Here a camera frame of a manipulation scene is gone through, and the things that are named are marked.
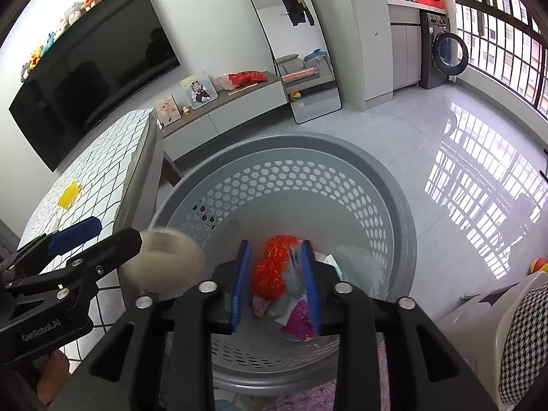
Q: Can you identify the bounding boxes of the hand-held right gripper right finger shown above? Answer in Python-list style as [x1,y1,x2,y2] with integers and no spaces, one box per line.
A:
[300,240,499,411]

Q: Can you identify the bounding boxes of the barred window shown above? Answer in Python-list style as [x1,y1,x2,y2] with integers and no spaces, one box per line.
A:
[447,0,548,120]

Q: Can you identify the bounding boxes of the black wall television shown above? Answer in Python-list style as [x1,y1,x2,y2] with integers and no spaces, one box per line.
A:
[9,0,181,173]

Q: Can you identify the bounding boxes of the standing floor mirror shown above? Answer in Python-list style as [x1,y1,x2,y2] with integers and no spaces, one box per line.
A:
[233,0,342,126]

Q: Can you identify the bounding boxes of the row of plush toys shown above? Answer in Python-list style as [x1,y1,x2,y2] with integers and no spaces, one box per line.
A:
[19,0,103,83]

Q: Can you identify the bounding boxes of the person's left hand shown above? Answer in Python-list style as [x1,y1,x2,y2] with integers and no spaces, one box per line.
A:
[36,349,71,404]

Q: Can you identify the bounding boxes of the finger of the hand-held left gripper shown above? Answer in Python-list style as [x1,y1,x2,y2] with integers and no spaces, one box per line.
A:
[4,228,143,309]
[0,218,102,285]

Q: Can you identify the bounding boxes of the grey cloth scrap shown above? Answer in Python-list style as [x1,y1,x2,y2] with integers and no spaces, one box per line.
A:
[270,244,311,324]

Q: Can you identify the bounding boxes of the wooden board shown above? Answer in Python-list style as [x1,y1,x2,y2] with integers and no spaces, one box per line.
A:
[227,83,263,96]

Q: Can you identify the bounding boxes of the beige plush ball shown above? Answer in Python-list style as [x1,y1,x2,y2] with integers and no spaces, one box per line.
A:
[120,228,207,298]

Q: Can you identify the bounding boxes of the large baby photo frame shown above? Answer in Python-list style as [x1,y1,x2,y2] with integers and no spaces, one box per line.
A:
[180,73,218,110]

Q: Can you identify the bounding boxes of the cream chair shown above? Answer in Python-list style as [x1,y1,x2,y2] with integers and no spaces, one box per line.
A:
[437,272,548,411]

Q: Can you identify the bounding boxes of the red plastic bag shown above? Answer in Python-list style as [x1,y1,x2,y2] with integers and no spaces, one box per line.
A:
[228,71,268,87]
[252,235,302,299]

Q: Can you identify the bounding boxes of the yellow packet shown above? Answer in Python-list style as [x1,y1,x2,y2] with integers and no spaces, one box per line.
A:
[59,181,82,210]

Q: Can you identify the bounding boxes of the white paper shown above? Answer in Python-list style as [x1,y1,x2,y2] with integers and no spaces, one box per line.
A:
[319,253,344,280]

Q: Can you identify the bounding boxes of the houndstooth cushion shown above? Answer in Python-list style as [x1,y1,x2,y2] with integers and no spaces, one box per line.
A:
[499,285,548,405]

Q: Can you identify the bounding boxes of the grey perforated laundry basket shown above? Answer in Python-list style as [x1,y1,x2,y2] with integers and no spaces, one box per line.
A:
[148,134,418,397]

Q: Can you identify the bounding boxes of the grey television console cabinet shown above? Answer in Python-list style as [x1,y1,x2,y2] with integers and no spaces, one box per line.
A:
[160,71,288,161]

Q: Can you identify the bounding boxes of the tall white cabinet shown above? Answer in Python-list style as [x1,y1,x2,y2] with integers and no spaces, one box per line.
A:
[345,0,394,113]

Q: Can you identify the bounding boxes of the pink foil packet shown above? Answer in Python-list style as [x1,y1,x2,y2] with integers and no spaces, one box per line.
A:
[280,300,320,342]

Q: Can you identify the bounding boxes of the checked white tablecloth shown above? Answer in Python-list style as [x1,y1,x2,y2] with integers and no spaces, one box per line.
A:
[19,108,157,369]

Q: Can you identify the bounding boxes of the grey washing machine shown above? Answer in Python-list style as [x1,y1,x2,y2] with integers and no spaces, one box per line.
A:
[420,11,469,90]

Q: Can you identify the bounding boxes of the low white counter cabinet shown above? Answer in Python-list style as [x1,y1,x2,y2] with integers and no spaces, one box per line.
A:
[387,0,423,90]

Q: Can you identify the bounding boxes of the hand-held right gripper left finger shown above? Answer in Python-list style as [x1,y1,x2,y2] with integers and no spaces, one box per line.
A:
[49,240,252,411]

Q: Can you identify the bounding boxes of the small baby photo frame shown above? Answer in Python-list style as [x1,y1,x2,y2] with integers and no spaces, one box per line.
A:
[156,94,179,126]

